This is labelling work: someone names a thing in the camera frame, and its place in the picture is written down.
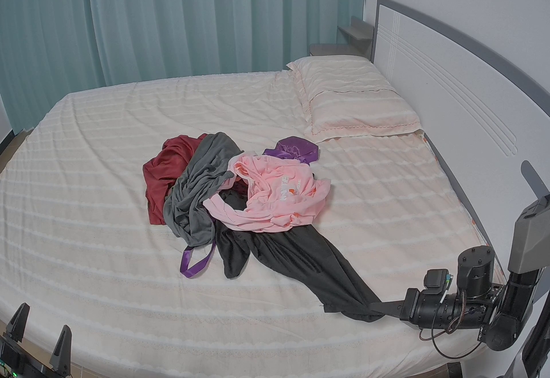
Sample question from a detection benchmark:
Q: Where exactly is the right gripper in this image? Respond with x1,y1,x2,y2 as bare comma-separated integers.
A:
400,288,463,330

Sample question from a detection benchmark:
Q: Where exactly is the pink printed garment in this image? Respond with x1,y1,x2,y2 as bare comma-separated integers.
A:
202,154,333,234

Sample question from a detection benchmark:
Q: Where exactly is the black T-shirt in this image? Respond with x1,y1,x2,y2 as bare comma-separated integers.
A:
213,188,386,323

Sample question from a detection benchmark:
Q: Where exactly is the blue-green curtain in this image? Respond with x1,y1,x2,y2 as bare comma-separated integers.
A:
0,0,106,133
88,0,369,79

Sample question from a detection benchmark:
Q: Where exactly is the bed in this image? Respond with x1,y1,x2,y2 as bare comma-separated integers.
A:
0,0,550,378

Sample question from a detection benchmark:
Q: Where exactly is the cream pillow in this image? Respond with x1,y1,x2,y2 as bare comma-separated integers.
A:
286,55,424,144

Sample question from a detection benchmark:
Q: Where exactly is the grey garment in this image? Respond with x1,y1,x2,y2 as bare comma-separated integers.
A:
163,132,246,249

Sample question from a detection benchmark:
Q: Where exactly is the dark red garment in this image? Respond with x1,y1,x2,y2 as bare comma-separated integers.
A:
142,134,208,227

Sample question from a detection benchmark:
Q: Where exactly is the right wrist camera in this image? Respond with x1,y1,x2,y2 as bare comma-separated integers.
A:
423,269,454,295

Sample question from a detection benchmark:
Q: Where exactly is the grey bedside table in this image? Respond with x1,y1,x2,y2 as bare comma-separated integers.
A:
309,15,375,64

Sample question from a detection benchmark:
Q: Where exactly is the purple garment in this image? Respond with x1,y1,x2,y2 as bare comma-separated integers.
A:
180,135,320,279

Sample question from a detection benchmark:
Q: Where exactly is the black cable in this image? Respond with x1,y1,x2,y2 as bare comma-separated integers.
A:
419,322,488,362

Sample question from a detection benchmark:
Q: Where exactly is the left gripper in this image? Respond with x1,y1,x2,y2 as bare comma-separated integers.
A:
0,302,73,378

